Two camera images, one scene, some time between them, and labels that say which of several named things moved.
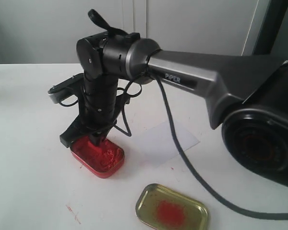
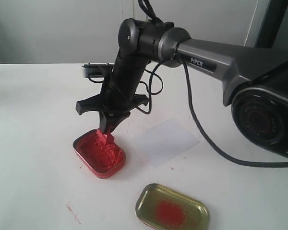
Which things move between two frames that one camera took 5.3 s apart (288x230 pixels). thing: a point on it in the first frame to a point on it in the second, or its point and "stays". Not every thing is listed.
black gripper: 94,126 to 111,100
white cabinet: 47,31 stays
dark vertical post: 271,22 stays
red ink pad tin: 105,160 stays
